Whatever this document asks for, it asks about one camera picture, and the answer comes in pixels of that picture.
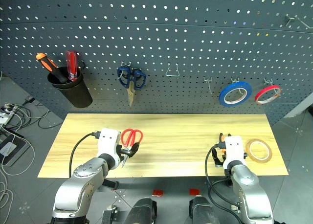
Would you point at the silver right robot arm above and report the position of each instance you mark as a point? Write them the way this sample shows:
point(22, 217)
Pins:
point(247, 192)

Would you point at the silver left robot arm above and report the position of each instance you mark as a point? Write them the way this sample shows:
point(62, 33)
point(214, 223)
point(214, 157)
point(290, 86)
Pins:
point(80, 185)

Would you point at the red tape roll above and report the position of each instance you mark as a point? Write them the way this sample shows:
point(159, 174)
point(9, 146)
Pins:
point(268, 95)

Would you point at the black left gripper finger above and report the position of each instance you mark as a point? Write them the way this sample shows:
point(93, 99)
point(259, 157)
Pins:
point(131, 153)
point(136, 147)

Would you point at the tan tape roll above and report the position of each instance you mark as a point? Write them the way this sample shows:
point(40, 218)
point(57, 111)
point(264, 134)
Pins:
point(258, 151)

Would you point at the white power strip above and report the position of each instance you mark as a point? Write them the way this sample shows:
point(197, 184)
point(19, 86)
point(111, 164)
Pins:
point(4, 114)

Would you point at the black power adapter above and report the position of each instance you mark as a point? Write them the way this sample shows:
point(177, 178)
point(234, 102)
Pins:
point(29, 99)

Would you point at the orange black screwdriver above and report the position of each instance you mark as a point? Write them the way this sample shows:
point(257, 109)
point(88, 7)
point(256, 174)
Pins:
point(50, 66)

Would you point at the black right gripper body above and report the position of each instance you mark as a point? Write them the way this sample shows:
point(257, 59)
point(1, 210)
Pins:
point(217, 159)

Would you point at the metal pegboard hook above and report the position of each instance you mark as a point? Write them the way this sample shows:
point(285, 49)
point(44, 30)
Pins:
point(297, 21)
point(209, 84)
point(236, 81)
point(126, 63)
point(269, 81)

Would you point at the blue tape roll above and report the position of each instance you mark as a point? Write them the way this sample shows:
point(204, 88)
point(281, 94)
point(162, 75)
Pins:
point(235, 94)

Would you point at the grey metal pegboard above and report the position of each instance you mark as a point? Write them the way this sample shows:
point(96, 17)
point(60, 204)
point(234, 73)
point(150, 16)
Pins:
point(171, 33)

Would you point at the black tool cup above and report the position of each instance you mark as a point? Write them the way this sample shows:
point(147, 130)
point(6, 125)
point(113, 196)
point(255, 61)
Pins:
point(73, 92)

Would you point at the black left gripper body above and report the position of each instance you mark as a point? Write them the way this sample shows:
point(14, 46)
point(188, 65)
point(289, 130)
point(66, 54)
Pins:
point(120, 151)

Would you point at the dark rounded robot shape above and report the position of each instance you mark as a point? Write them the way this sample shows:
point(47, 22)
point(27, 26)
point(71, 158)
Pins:
point(141, 210)
point(203, 210)

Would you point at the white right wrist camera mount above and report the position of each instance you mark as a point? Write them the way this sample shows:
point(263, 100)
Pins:
point(234, 149)

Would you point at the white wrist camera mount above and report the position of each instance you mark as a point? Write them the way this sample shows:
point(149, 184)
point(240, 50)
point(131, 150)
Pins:
point(108, 141)
point(234, 149)

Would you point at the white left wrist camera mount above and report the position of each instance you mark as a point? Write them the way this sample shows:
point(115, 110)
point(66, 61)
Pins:
point(108, 141)

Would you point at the black flat floor device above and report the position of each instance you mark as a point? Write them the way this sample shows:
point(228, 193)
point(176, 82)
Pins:
point(11, 147)

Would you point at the red floor marker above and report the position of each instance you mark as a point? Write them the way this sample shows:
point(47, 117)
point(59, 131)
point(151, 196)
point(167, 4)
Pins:
point(194, 191)
point(157, 192)

